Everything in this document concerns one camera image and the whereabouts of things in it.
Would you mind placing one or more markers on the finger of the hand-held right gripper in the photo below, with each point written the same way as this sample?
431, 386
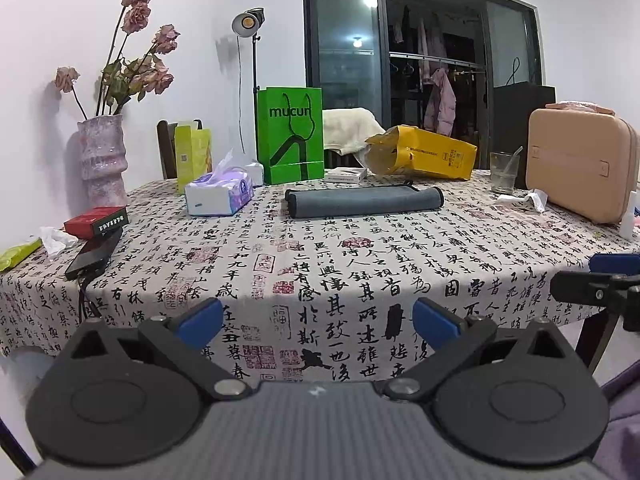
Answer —
615, 263
590, 287

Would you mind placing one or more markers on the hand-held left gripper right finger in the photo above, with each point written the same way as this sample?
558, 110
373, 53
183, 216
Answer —
434, 323

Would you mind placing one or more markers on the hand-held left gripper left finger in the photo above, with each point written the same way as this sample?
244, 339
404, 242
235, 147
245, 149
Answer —
202, 321

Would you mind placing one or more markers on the cream towel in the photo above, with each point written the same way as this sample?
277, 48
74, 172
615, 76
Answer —
347, 127

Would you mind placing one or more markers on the wooden table leg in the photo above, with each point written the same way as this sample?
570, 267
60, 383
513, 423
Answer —
595, 340

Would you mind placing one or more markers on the crumpled white tissue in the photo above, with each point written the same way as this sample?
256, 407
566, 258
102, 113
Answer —
532, 197
57, 242

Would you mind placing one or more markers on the beige hard case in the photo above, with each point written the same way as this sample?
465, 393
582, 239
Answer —
575, 165

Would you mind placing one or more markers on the calligraphy print tablecloth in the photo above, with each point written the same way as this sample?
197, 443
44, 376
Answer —
350, 255

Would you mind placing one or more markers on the tissue pack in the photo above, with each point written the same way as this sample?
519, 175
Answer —
217, 195

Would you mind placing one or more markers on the black phone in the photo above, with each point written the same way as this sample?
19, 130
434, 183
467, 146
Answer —
92, 257

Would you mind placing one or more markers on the purple cloth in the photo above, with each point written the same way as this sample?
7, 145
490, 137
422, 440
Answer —
622, 420

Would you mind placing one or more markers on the glass cup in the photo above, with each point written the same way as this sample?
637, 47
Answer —
502, 180

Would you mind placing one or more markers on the red box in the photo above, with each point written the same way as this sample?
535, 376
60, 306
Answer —
95, 222

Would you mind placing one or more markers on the spoon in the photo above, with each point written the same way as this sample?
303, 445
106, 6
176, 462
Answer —
515, 156

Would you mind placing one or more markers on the small white box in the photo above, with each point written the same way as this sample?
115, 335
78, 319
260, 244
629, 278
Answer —
256, 174

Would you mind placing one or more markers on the pink flat item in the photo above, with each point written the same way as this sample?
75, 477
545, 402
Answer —
580, 107

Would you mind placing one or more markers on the yellow-green paper box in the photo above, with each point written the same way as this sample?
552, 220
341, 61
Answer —
192, 157

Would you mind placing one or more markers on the yellow paper bag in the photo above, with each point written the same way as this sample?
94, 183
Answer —
430, 152

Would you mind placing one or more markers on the flat white box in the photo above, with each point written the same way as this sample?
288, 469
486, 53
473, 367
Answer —
345, 175

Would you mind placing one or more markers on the black cabinet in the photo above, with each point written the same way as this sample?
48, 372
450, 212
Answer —
520, 105

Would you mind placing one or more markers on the pink ceramic vase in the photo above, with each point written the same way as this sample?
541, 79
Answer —
102, 160

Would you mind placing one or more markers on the green packet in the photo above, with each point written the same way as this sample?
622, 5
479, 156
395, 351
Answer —
17, 255

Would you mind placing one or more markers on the green paper bag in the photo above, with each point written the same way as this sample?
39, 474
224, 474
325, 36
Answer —
287, 135

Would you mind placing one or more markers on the pink jacket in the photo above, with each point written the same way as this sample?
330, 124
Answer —
440, 105

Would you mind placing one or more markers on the dried roses bunch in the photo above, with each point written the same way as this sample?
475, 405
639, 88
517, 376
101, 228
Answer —
135, 72

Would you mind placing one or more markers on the hanging light garment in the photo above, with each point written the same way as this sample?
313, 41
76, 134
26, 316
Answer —
430, 45

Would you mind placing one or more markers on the black sliding glass door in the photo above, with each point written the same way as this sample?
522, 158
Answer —
345, 35

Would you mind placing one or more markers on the standing studio lamp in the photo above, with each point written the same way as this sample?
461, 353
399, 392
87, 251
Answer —
248, 21

